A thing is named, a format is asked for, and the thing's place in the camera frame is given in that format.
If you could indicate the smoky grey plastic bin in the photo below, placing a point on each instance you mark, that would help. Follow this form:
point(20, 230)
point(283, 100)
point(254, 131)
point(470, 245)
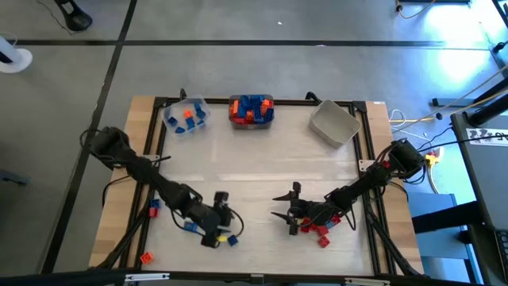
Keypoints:
point(250, 126)

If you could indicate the silver frame bracket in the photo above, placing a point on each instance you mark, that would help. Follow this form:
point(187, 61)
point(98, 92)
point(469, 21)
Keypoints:
point(367, 282)
point(147, 277)

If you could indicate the black beam stand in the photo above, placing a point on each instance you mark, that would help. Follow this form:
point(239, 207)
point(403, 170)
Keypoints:
point(490, 109)

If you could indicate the yellow plug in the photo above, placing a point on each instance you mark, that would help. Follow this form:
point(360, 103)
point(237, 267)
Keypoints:
point(432, 159)

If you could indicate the white plastic bin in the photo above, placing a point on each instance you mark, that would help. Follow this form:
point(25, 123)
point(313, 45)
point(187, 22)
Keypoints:
point(333, 123)

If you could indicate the clear plastic bin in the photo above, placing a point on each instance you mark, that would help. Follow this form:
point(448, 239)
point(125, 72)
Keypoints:
point(168, 109)

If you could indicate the black equipment desk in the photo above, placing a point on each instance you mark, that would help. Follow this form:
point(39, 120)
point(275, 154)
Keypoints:
point(484, 178)

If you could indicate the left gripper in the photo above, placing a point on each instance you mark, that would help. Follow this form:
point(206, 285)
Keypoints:
point(212, 220)

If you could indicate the long orange toy brick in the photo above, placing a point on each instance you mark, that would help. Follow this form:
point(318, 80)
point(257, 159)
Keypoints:
point(235, 107)

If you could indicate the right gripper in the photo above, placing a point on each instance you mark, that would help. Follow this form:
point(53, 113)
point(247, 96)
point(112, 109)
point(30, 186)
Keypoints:
point(315, 210)

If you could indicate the black floor stand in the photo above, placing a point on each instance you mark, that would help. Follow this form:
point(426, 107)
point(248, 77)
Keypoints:
point(75, 18)

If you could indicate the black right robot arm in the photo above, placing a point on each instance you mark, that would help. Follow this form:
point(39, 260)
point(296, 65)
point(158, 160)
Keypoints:
point(377, 175)

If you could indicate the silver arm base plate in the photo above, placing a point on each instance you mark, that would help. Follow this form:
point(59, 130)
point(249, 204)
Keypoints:
point(152, 158)
point(364, 164)

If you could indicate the long red toy brick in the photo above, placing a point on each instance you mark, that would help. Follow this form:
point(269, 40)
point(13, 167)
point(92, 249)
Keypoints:
point(238, 120)

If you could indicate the white floor stand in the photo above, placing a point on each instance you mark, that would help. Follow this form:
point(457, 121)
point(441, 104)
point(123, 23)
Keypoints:
point(16, 61)

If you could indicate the black aluminium table frame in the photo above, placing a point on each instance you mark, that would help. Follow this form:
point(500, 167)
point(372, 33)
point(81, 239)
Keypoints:
point(214, 101)

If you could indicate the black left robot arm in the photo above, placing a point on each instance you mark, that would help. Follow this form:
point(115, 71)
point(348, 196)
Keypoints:
point(143, 171)

